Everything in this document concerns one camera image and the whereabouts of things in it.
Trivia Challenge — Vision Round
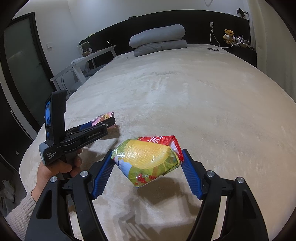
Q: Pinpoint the white desk appliance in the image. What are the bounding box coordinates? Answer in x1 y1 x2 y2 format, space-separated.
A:
77 42 92 57

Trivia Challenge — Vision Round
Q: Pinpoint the white wire chair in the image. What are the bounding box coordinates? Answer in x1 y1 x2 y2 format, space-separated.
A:
61 62 104 91

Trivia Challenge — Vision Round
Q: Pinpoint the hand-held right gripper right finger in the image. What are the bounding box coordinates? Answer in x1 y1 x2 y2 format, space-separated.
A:
181 149 270 241

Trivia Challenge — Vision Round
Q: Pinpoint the pink snack packet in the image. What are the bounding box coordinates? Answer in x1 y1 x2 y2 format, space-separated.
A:
91 111 117 129

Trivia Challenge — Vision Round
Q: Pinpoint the frosted glass door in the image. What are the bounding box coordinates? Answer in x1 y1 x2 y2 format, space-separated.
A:
0 12 57 127

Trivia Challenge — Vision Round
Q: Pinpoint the black nightstand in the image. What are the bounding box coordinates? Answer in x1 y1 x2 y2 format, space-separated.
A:
222 44 258 68

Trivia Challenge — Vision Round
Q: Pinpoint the person's left hand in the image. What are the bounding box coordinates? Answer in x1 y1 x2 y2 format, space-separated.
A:
35 149 83 189

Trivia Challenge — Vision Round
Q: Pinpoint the white plastic floor bag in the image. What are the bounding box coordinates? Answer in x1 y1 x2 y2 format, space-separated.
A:
0 179 14 209

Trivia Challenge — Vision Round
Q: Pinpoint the brown teddy bear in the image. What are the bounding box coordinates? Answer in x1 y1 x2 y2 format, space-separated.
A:
223 29 234 44

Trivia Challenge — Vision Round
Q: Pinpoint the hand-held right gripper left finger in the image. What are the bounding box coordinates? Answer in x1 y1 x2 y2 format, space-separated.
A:
24 149 115 241

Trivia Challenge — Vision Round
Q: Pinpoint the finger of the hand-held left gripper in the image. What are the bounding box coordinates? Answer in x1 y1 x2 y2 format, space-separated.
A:
66 123 94 138
82 117 116 135

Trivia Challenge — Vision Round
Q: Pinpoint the dark wardrobe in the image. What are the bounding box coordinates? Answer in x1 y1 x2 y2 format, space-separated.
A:
0 88 43 176

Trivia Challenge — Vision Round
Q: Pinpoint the colourful chip bag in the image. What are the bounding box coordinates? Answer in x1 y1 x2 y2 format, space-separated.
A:
111 134 184 188

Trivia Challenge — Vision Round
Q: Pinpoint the black headboard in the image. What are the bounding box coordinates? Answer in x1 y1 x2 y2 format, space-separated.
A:
79 10 250 58

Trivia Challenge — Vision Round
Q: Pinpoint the white charger cable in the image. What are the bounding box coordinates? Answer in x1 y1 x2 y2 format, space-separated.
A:
210 25 234 48

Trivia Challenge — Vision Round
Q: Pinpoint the grey folded duvet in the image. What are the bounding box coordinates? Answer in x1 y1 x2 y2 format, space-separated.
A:
129 24 187 57

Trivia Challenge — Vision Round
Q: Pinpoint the white desk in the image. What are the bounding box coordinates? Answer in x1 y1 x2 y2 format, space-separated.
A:
50 45 116 93

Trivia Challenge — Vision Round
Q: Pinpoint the cluster of small bottles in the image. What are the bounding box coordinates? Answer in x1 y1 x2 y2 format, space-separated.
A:
235 35 251 49

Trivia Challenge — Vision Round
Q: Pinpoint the bed with beige blanket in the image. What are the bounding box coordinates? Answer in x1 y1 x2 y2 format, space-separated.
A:
18 43 296 241

